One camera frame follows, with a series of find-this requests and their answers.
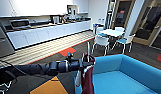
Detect white hanger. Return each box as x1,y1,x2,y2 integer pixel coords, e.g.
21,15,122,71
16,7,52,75
83,41,95,73

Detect red jacket with white sleeves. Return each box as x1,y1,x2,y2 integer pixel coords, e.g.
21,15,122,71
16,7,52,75
74,54,97,94

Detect white square table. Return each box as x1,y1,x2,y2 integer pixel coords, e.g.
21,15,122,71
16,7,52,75
99,28,126,46

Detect white kitchen counter cabinets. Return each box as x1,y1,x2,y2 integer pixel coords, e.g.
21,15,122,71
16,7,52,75
5,19,94,50

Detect blue sofa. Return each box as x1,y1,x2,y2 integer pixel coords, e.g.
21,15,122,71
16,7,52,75
74,53,161,94

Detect dark coffee machine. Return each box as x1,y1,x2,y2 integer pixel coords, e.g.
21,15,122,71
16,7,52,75
51,15,61,25

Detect wood framed glass door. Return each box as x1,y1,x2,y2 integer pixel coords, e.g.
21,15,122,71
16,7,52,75
133,0,161,47
110,0,136,34

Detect white upper kitchen cabinets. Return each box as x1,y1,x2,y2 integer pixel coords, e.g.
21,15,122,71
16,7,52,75
0,0,90,18

